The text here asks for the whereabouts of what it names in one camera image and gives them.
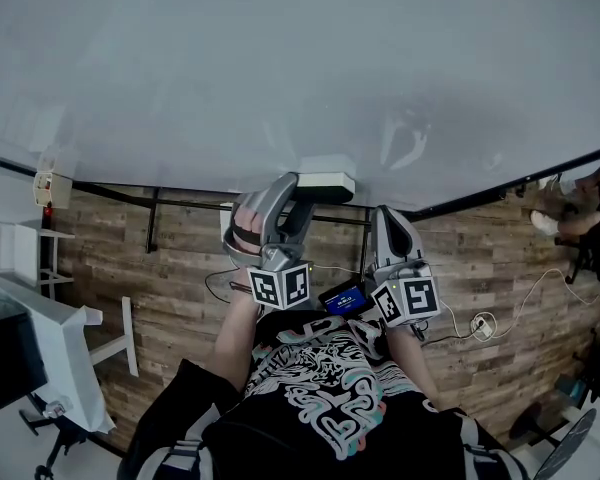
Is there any white side table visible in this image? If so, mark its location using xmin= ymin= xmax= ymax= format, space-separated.
xmin=0 ymin=217 xmax=77 ymax=300

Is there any whiteboard on black stand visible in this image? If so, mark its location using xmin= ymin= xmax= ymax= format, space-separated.
xmin=0 ymin=0 xmax=600 ymax=255

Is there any small blue screen device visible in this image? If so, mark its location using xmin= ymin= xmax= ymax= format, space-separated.
xmin=318 ymin=280 xmax=367 ymax=317

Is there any black office chair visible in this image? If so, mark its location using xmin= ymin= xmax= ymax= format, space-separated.
xmin=19 ymin=407 xmax=92 ymax=480
xmin=554 ymin=237 xmax=600 ymax=288

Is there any person's left hand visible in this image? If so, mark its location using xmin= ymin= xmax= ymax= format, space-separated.
xmin=231 ymin=206 xmax=263 ymax=254

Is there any white cloth covered table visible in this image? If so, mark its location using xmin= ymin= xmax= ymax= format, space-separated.
xmin=0 ymin=272 xmax=141 ymax=435

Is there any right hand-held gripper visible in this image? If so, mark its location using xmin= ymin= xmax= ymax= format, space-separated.
xmin=369 ymin=206 xmax=441 ymax=328

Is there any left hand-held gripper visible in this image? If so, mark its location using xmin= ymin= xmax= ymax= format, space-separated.
xmin=223 ymin=171 xmax=317 ymax=312

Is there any white wall plug with cable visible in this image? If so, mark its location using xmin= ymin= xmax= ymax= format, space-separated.
xmin=470 ymin=315 xmax=497 ymax=341

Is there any teal box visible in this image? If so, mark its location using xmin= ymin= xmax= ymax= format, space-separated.
xmin=554 ymin=375 xmax=587 ymax=400

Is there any black monitor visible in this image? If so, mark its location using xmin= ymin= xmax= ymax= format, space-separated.
xmin=0 ymin=310 xmax=49 ymax=415

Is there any dark marble round table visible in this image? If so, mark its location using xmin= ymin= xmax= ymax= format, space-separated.
xmin=534 ymin=407 xmax=599 ymax=480

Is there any thin black cable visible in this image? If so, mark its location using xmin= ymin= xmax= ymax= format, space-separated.
xmin=421 ymin=334 xmax=474 ymax=345
xmin=204 ymin=268 xmax=252 ymax=305

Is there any black and white whiteboard eraser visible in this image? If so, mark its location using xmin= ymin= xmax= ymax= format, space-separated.
xmin=295 ymin=170 xmax=356 ymax=205

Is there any person's black patterned shirt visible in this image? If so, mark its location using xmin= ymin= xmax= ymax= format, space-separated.
xmin=119 ymin=310 xmax=536 ymax=480

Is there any white box with red button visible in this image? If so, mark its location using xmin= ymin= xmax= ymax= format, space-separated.
xmin=33 ymin=170 xmax=74 ymax=219

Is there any person's left forearm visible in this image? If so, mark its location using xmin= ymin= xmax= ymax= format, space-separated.
xmin=213 ymin=297 xmax=261 ymax=394

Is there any person's right forearm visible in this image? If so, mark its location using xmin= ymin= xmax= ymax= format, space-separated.
xmin=385 ymin=325 xmax=441 ymax=412

